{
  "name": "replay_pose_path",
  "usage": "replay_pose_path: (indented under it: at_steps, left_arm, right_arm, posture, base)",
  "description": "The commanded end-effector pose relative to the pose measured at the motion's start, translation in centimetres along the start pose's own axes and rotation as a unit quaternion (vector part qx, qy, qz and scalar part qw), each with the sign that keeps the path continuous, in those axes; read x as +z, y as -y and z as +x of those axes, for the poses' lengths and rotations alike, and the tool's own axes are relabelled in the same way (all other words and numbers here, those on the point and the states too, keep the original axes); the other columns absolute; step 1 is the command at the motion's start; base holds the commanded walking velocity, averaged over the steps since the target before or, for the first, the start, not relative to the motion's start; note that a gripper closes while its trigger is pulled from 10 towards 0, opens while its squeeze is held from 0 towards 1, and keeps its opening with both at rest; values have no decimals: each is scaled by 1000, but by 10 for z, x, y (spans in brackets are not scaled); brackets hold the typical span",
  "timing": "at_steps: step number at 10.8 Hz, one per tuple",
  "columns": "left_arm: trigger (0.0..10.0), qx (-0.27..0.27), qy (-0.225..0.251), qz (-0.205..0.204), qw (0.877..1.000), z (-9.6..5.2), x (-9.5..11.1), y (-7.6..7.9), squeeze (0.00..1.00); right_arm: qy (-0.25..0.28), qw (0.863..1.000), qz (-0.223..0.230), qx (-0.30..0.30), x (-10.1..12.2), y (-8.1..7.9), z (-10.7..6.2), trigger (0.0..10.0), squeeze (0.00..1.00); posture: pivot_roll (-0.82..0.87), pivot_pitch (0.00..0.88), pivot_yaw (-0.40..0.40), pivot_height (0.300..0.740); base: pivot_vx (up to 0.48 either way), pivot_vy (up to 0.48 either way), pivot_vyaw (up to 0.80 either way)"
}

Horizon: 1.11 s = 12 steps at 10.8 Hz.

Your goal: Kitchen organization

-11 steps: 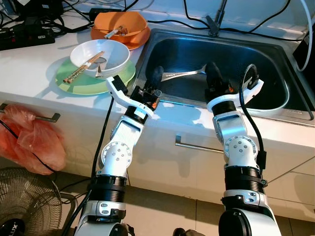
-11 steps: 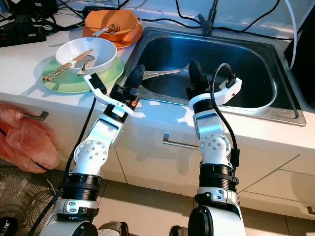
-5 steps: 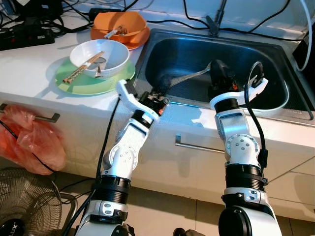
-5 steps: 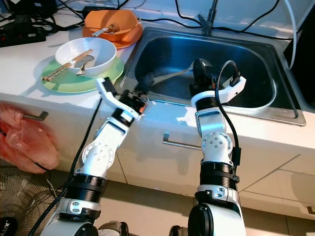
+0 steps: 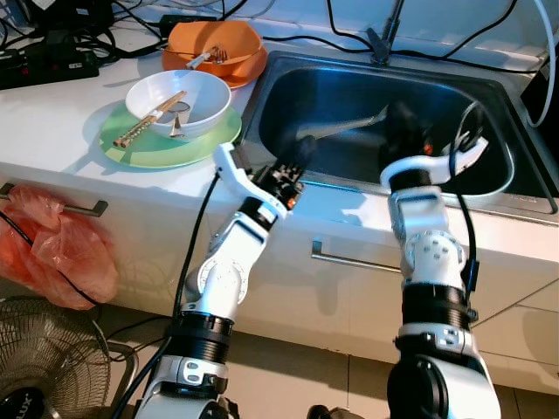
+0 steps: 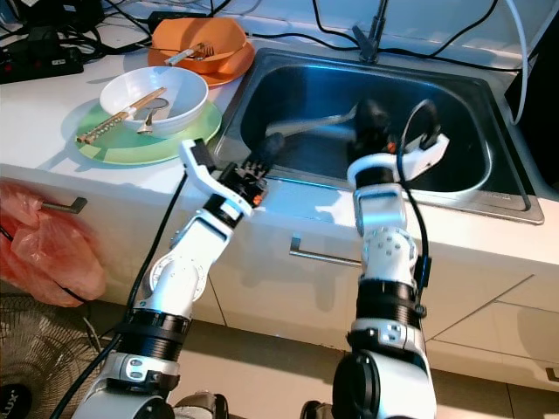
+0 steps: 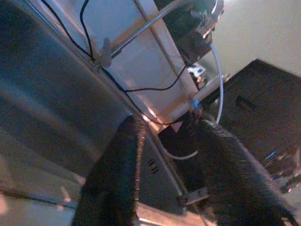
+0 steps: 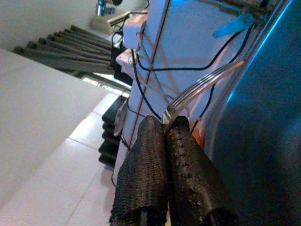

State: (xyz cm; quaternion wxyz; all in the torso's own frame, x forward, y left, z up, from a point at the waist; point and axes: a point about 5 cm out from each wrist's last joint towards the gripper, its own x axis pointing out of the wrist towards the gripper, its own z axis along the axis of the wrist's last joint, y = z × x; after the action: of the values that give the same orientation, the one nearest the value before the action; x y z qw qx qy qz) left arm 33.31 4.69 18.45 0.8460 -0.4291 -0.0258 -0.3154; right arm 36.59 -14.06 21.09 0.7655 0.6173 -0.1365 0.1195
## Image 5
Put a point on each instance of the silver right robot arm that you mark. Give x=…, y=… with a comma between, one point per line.
x=432, y=253

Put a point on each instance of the light metal utensil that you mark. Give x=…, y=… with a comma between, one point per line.
x=199, y=59

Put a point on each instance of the left robot leg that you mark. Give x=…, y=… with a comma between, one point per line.
x=225, y=410

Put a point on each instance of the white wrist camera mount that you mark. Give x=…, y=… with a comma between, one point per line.
x=236, y=175
x=472, y=150

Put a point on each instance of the steel kitchen sink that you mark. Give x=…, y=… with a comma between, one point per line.
x=341, y=92

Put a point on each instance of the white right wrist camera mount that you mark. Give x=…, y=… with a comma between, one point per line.
x=472, y=150

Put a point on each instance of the black faucet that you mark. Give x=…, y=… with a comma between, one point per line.
x=382, y=51

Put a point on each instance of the white cabinet door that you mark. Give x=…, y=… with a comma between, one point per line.
x=367, y=305
x=148, y=253

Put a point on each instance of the orange plate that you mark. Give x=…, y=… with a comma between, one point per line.
x=244, y=78

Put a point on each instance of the small black power strip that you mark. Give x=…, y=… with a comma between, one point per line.
x=188, y=17

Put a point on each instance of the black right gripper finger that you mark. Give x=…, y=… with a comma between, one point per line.
x=414, y=118
x=395, y=118

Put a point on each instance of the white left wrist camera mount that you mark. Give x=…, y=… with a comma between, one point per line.
x=236, y=175

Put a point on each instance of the black power adapter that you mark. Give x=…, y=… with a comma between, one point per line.
x=79, y=17

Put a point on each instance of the red plastic bag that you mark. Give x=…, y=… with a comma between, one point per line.
x=65, y=257

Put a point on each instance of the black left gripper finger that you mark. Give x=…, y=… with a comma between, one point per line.
x=301, y=150
x=314, y=153

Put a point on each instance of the right robot leg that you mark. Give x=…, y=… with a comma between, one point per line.
x=327, y=413

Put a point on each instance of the orange bowl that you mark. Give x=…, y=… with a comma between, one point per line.
x=240, y=39

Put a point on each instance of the long black power strip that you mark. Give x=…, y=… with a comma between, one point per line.
x=48, y=70

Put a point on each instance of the white bowl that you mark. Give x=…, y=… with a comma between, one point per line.
x=210, y=109

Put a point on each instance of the green plate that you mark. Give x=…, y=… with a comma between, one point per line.
x=170, y=157

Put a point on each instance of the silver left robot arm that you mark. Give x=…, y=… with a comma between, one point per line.
x=218, y=279

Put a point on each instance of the black appliance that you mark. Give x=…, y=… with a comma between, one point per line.
x=534, y=92

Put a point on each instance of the robot leg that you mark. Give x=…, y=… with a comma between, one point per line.
x=327, y=413
x=225, y=410

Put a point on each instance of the long metal spoon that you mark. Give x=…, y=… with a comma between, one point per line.
x=345, y=125

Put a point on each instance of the short metal spoon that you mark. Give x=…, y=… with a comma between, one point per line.
x=180, y=107

